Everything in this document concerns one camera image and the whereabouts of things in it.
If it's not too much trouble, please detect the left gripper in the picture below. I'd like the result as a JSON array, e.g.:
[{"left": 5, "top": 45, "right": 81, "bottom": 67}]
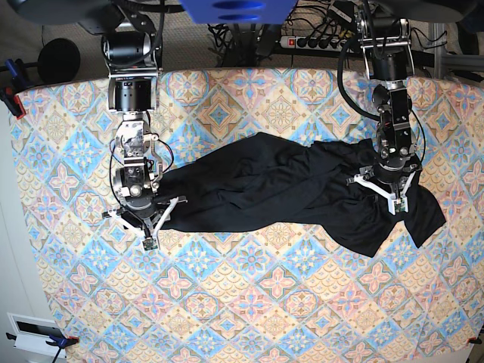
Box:
[{"left": 346, "top": 160, "right": 422, "bottom": 215}]

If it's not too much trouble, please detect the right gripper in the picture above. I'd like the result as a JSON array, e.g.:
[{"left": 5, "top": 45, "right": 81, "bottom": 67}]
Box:
[{"left": 102, "top": 195, "right": 188, "bottom": 250}]

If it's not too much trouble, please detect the black t-shirt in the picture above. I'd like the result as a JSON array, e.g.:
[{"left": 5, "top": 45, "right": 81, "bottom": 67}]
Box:
[{"left": 157, "top": 132, "right": 445, "bottom": 257}]

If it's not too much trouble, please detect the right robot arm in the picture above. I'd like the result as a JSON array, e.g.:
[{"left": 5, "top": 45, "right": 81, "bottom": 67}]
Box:
[{"left": 8, "top": 1, "right": 184, "bottom": 251}]

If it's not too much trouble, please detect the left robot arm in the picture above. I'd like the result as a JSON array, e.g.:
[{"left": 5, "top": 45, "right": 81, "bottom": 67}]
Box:
[{"left": 337, "top": 1, "right": 421, "bottom": 215}]

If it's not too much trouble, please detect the blue clamp bottom left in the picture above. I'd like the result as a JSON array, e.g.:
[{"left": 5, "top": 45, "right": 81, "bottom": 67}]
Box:
[{"left": 6, "top": 333, "right": 79, "bottom": 362}]

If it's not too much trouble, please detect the blue clamp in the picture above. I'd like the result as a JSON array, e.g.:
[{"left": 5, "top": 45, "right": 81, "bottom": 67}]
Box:
[
  {"left": 0, "top": 58, "right": 38, "bottom": 82},
  {"left": 6, "top": 333, "right": 79, "bottom": 362}
]

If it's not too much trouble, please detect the patterned tablecloth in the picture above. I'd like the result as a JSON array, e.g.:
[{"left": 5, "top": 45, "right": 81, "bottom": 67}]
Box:
[{"left": 9, "top": 78, "right": 483, "bottom": 362}]

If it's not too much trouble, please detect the white floor outlet box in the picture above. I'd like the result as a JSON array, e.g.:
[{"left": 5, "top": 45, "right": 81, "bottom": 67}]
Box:
[{"left": 7, "top": 312, "right": 62, "bottom": 362}]

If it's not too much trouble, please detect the white power strip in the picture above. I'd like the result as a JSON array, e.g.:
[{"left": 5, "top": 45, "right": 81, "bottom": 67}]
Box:
[{"left": 279, "top": 36, "right": 345, "bottom": 51}]

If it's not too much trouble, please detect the black round stool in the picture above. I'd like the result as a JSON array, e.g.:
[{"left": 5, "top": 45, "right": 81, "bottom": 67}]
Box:
[{"left": 37, "top": 39, "right": 81, "bottom": 85}]

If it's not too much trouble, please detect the orange clamp bottom right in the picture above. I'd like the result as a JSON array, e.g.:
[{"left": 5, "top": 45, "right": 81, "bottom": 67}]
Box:
[{"left": 467, "top": 337, "right": 482, "bottom": 345}]

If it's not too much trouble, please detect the blue clamp top left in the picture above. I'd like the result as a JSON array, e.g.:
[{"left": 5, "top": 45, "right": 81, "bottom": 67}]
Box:
[{"left": 0, "top": 58, "right": 38, "bottom": 82}]

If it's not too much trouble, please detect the aluminium frame post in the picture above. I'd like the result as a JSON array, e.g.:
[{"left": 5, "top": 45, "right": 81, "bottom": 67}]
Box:
[{"left": 428, "top": 23, "right": 483, "bottom": 82}]

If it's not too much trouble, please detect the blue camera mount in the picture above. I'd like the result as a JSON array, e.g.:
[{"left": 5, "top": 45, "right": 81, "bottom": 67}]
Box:
[{"left": 180, "top": 0, "right": 296, "bottom": 25}]

